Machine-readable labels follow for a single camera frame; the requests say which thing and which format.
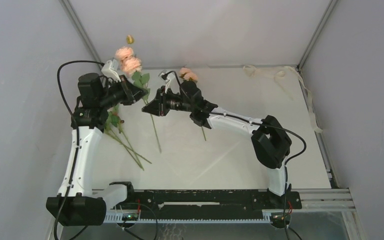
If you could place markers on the black mounting rail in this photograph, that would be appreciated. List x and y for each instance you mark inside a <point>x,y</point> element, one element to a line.
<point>171,206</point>

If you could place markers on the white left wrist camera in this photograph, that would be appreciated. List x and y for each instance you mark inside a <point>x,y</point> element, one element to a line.
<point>109,69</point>

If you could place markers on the pink fake flower bouquet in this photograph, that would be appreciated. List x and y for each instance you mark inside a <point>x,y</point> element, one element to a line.
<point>114,128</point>

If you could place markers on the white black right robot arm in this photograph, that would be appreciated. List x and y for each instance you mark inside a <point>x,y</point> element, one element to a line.
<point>270,141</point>

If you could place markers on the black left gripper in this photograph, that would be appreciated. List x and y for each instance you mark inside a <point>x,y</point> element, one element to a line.
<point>132,93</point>

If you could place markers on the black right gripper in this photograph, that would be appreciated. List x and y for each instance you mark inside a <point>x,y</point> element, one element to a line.
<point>159,105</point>

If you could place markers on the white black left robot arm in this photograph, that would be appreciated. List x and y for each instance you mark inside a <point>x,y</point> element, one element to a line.
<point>75,204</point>

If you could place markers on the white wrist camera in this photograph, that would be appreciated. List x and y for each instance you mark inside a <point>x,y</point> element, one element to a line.
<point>167,76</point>
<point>109,69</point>

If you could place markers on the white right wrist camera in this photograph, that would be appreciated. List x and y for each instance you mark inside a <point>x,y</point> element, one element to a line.
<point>167,76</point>

